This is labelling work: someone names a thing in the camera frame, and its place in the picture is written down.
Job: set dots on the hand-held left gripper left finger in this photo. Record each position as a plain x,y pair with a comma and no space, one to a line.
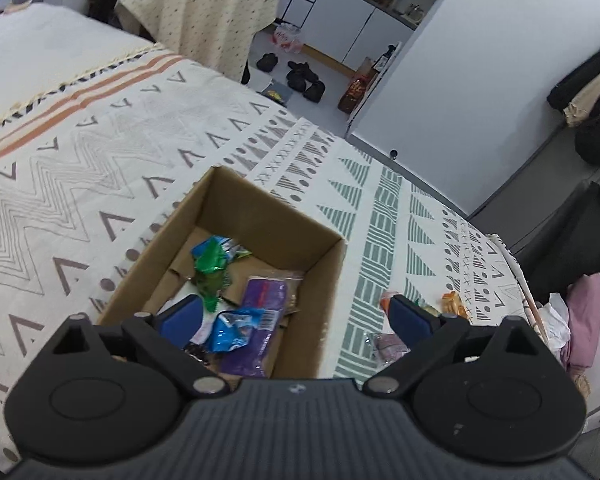
182,317

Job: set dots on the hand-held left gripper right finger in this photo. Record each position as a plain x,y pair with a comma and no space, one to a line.
410,317

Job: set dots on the black and white snack packet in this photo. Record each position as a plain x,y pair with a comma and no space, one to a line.
192,332

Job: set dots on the dark green snack packet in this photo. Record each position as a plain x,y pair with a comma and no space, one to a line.
211,285

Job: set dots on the plain blue snack packet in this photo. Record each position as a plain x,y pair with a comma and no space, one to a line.
240,332

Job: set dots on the blue and green snack packet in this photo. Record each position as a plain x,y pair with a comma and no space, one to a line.
215,252

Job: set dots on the purple snack packet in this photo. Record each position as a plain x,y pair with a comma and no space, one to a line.
267,297

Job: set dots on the brown cardboard box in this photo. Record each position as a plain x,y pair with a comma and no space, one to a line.
290,240

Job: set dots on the light green snack packet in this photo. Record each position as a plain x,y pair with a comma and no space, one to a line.
427,307

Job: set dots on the small orange snack packet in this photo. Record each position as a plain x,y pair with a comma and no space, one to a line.
387,301

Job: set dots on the pale pink candy packet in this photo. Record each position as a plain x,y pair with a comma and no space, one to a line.
387,347

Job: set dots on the long orange snack packet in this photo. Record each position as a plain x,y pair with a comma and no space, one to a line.
456,305

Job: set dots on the white plastic bag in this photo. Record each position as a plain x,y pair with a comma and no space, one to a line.
552,322

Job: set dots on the pink cloth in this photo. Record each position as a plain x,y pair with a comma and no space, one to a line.
585,320

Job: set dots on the patterned blanket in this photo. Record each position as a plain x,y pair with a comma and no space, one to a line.
105,160

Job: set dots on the black chair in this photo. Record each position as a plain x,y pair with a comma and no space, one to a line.
570,245

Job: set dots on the red drink bottle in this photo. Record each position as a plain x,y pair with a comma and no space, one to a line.
356,87

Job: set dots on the black spray bottle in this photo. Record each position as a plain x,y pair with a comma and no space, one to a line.
384,57

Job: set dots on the hanging clothes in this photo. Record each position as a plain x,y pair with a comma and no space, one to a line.
592,100

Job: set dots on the pack of water bottles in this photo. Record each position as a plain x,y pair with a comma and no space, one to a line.
287,37

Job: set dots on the white bed sheet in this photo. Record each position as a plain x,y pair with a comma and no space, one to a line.
45,50

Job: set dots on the white kitchen cabinet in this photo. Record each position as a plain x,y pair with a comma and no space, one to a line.
350,15

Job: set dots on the table with dotted tablecloth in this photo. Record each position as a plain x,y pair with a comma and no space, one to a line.
195,5

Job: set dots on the dark clothes pile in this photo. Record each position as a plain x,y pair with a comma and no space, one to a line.
102,0

